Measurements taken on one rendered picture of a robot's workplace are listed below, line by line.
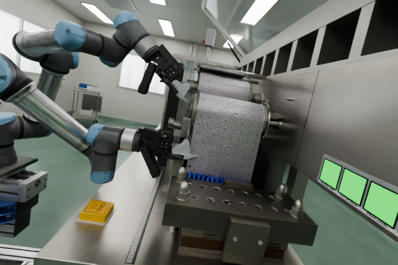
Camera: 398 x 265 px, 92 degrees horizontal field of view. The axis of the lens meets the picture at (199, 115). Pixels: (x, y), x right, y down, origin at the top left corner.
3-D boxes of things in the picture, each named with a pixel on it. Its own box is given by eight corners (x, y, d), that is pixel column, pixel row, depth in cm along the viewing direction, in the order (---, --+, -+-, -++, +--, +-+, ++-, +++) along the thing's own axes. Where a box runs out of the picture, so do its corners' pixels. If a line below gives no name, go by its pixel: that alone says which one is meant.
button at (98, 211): (91, 206, 61) (92, 199, 61) (114, 209, 61) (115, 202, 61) (78, 220, 54) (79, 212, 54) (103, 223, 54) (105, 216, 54)
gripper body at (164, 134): (173, 135, 62) (135, 129, 61) (169, 161, 63) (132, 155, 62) (175, 131, 69) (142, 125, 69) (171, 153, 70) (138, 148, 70)
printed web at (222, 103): (183, 165, 107) (199, 74, 102) (224, 171, 109) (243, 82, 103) (179, 206, 69) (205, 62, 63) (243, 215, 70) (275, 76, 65)
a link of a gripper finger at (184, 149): (201, 145, 63) (173, 140, 63) (197, 162, 64) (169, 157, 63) (200, 142, 66) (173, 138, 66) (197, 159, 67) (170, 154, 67)
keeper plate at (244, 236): (221, 255, 50) (229, 216, 49) (258, 260, 51) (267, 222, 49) (222, 264, 47) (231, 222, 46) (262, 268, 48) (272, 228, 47)
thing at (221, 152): (185, 174, 68) (194, 123, 66) (249, 184, 69) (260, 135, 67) (184, 175, 67) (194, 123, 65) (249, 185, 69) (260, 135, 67)
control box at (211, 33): (202, 47, 126) (205, 31, 125) (212, 48, 125) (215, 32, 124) (201, 44, 119) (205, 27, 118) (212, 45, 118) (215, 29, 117)
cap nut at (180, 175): (175, 177, 62) (177, 164, 62) (186, 178, 63) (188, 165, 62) (173, 182, 59) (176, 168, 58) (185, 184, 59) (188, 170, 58)
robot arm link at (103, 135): (95, 144, 69) (98, 120, 68) (125, 148, 70) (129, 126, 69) (82, 150, 61) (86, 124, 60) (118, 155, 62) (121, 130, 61)
